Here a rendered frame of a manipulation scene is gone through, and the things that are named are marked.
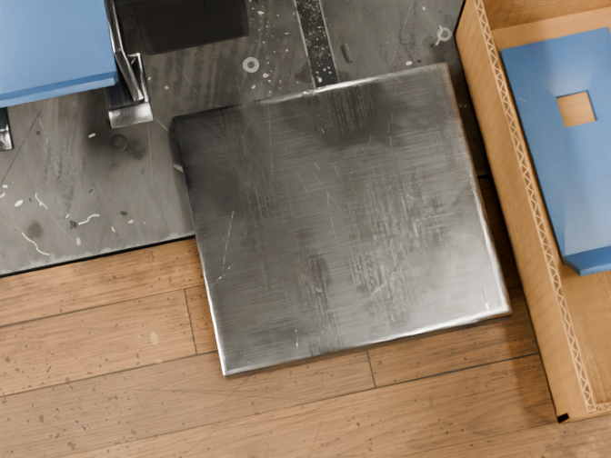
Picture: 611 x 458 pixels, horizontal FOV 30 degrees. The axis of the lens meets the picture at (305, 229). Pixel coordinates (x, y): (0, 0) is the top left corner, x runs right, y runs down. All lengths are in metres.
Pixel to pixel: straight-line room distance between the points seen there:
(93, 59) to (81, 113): 0.09
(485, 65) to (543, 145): 0.07
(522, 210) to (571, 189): 0.06
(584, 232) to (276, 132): 0.19
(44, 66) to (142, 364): 0.18
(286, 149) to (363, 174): 0.05
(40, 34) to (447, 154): 0.24
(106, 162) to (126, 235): 0.05
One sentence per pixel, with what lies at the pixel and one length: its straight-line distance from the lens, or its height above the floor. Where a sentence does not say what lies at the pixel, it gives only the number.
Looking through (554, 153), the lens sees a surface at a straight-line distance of 0.71.
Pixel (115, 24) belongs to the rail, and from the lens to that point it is 0.64.
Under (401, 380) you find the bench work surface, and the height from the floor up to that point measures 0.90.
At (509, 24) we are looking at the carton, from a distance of 0.73.
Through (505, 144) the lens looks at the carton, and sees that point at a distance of 0.65.
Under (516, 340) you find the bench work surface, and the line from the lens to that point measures 0.68.
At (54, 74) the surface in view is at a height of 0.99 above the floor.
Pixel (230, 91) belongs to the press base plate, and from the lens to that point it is 0.72.
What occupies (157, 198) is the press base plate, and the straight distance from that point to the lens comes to 0.70.
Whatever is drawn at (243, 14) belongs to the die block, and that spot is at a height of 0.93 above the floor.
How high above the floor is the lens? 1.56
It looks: 75 degrees down
